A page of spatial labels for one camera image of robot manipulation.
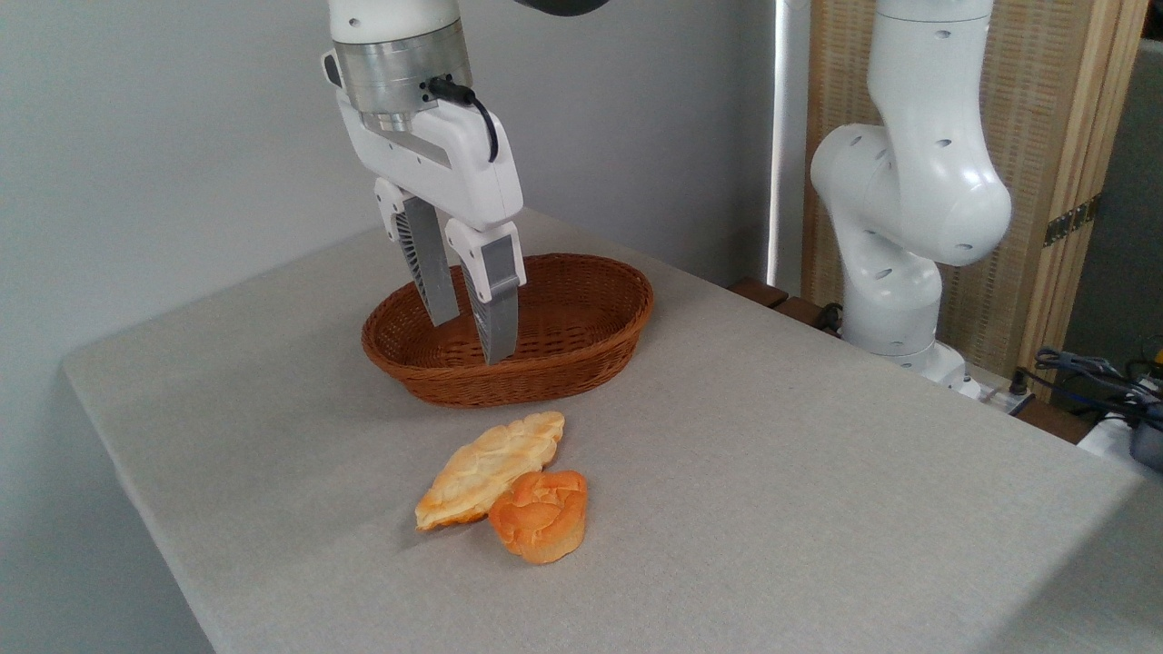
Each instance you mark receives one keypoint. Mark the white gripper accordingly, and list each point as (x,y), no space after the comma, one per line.
(454,163)

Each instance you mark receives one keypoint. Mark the round orange bread bun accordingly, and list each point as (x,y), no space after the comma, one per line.
(541,518)

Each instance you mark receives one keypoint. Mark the brown wicker oval basket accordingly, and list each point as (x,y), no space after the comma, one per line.
(581,363)

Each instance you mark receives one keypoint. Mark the long flat pale bread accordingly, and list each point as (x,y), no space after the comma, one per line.
(482,468)

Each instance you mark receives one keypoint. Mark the dark brown wooden board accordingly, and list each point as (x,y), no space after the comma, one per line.
(759,292)

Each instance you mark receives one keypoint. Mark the grey tablecloth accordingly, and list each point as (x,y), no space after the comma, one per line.
(772,500)

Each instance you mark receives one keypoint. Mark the wood framed bamboo screen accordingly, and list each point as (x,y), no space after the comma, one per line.
(1045,109)

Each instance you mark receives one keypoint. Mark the brass screen hinge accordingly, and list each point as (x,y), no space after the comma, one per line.
(1072,221)

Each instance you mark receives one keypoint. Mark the blue grey device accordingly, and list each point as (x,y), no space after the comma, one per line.
(1149,445)

